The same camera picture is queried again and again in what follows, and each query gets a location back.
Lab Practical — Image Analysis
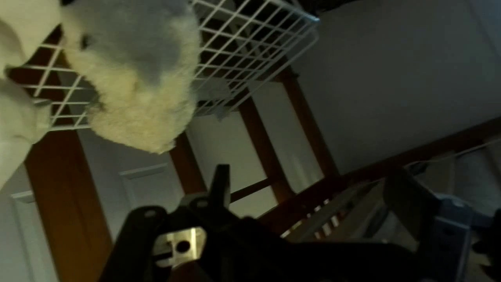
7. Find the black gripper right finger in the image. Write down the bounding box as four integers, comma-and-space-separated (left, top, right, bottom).
178, 163, 232, 221

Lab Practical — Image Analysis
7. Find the translucent plastic bin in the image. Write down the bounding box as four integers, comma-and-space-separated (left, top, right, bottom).
384, 166, 478, 282

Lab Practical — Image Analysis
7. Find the white panel door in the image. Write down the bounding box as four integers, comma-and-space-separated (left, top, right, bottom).
0, 76, 326, 282

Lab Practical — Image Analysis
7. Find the cream bear plush toy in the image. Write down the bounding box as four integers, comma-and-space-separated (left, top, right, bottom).
60, 0, 204, 156

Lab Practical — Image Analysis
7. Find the white cloth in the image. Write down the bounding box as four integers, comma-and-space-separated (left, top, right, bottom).
0, 0, 66, 191

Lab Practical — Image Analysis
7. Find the white wire stand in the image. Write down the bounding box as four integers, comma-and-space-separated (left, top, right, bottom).
5, 0, 322, 131

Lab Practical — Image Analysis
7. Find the wooden bunk bed frame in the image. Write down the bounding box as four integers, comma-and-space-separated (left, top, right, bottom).
5, 64, 501, 282

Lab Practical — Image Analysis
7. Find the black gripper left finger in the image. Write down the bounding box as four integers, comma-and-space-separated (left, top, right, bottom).
98, 203, 178, 282

